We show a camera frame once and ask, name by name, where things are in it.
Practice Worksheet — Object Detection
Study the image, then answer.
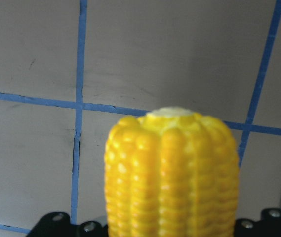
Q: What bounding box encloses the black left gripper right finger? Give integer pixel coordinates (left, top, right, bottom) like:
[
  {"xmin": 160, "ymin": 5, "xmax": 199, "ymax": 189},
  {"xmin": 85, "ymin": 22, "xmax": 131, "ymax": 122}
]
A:
[{"xmin": 234, "ymin": 208, "xmax": 281, "ymax": 237}]

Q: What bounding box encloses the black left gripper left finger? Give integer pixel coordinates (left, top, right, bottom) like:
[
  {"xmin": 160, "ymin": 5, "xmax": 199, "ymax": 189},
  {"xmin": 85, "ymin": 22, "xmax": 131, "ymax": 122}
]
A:
[{"xmin": 26, "ymin": 212, "xmax": 109, "ymax": 237}]

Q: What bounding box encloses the yellow corn cob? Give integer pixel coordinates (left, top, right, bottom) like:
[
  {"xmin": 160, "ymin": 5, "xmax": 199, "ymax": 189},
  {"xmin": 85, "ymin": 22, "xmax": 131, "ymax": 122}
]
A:
[{"xmin": 104, "ymin": 108, "xmax": 239, "ymax": 237}]

